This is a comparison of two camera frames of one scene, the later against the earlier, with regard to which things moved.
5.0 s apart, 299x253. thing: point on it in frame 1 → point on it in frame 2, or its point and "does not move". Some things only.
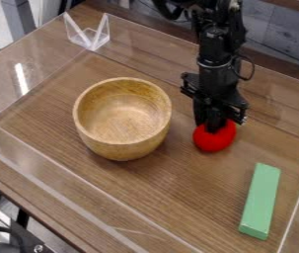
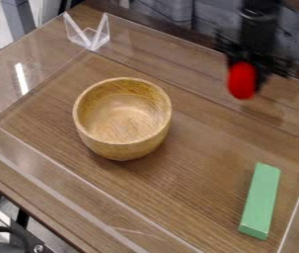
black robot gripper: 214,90 → 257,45
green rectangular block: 261,202 does not move
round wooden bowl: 122,115 does not move
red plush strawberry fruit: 215,142 → 242,79
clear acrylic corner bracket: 87,38 does not move
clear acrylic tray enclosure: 87,137 does not move
